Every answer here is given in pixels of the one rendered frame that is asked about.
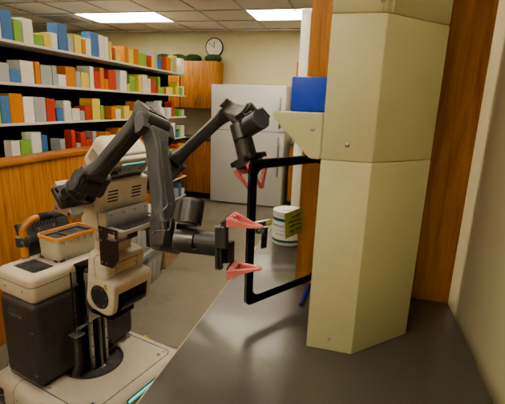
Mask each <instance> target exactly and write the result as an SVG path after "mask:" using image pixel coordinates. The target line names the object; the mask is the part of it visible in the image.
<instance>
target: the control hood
mask: <svg viewBox="0 0 505 404"><path fill-rule="evenodd" d="M324 114H325V112H306V111H275V112H274V113H273V118H274V119H275V120H276V121H277V122H278V123H279V124H280V125H281V126H282V127H283V129H284V130H285V131H286V132H287V133H288V134H289V136H290V137H291V138H292V139H293V140H294V142H295V143H296V144H297V145H298V146H299V147H300V149H301V150H302V151H303V152H304V153H305V154H306V155H307V156H308V157H309V158H310V159H315V160H319V159H320V158H321V145H322V136H323V125H324Z"/></svg>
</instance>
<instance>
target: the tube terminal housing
mask: <svg viewBox="0 0 505 404"><path fill-rule="evenodd" d="M449 29H450V27H449V26H446V25H442V24H438V23H434V22H428V21H423V20H419V19H416V18H408V17H404V16H401V15H396V14H390V13H370V14H332V22H331V33H330V43H329V63H328V74H327V84H326V94H325V114H324V125H323V136H322V145H321V165H320V175H319V186H318V197H317V216H316V227H315V237H314V248H313V267H312V278H311V289H310V299H309V319H308V329H307V340H306V346H310V347H315V348H319V349H327V350H332V351H337V352H341V353H346V354H353V353H356V352H358V351H360V350H363V349H366V348H369V347H371V346H373V345H377V344H379V343H382V342H384V341H388V340H390V339H392V338H395V337H398V336H401V335H403V334H405V333H406V325H407V319H408V313H409V307H410V297H411V291H412V285H413V279H414V269H415V263H416V258H417V252H418V242H419V236H420V230H421V224H422V214H423V208H424V202H425V196H426V186H427V181H428V175H429V169H430V158H431V152H432V146H433V140H434V130H435V124H436V119H437V113H438V102H439V96H440V91H441V85H442V74H443V68H444V63H445V57H446V47H447V41H448V35H449Z"/></svg>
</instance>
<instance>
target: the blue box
mask: <svg viewBox="0 0 505 404"><path fill-rule="evenodd" d="M326 84H327V77H303V76H293V79H292V93H291V108H290V111H306V112H325V94H326Z"/></svg>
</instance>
